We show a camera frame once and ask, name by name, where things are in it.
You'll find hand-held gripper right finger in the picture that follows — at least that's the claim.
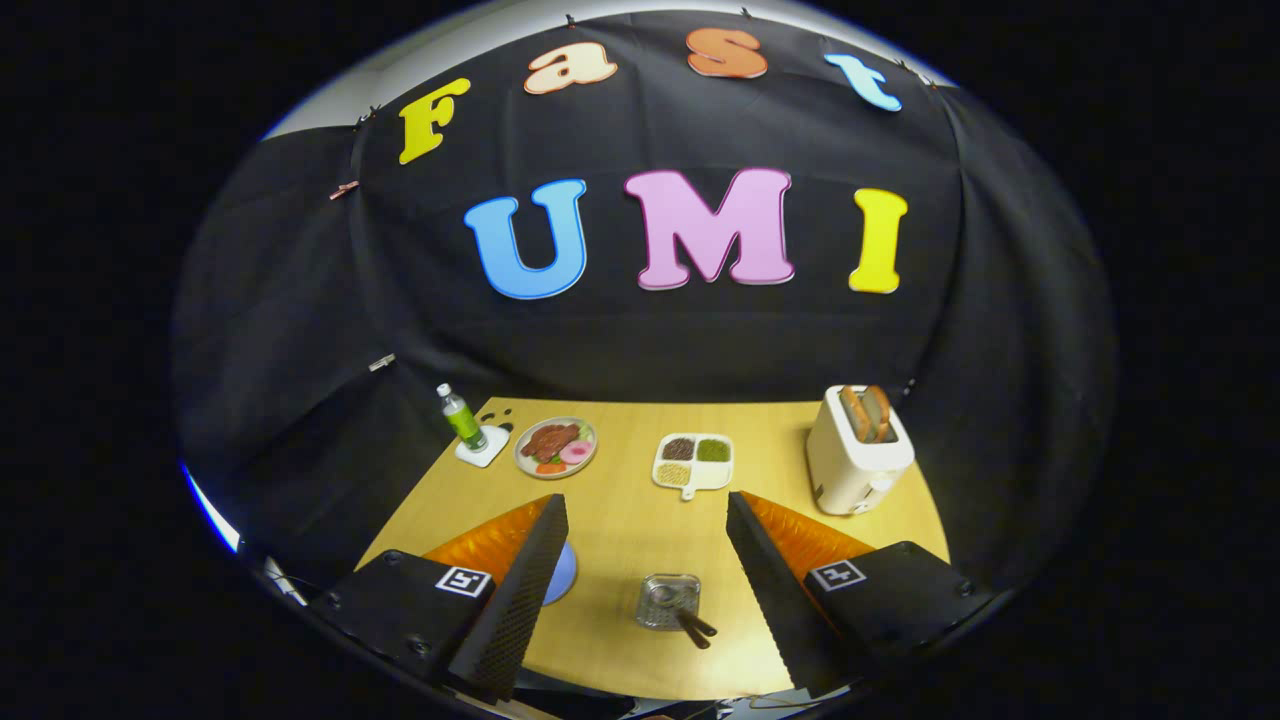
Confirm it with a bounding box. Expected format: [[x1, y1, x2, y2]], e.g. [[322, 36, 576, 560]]
[[726, 490, 991, 699]]

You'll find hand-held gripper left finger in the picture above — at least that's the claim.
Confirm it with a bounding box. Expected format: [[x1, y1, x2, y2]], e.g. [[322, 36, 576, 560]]
[[308, 493, 569, 704]]

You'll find metal fork with dark handle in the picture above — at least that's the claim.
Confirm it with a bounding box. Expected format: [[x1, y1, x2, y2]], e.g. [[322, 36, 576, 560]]
[[668, 592, 719, 639]]

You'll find metal spoon with dark handle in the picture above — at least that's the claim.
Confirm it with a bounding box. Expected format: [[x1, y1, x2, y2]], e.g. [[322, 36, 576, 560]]
[[648, 584, 712, 651]]

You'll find blue round plate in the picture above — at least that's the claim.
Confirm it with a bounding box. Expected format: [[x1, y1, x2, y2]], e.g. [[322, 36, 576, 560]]
[[540, 542, 579, 607]]

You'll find perforated metal basket tray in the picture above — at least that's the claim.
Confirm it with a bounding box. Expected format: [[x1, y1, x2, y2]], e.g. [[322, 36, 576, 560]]
[[636, 573, 703, 632]]

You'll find beige round food plate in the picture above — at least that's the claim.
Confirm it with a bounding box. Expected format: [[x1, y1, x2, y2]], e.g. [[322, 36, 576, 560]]
[[514, 416, 599, 481]]

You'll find white divided dish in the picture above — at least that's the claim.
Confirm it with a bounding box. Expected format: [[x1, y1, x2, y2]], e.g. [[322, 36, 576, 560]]
[[652, 432, 735, 501]]

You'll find cream white toaster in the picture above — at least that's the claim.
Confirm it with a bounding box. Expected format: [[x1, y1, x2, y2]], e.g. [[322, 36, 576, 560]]
[[805, 386, 916, 517]]

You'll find white square coaster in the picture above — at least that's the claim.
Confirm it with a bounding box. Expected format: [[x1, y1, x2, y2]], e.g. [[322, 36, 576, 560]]
[[455, 425, 511, 469]]

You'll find brown meat piece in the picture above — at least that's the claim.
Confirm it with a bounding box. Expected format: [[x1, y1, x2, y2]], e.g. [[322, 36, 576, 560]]
[[520, 423, 581, 461]]

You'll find green label plastic bottle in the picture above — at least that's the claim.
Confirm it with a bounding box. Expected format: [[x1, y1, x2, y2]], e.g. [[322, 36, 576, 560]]
[[436, 383, 489, 453]]

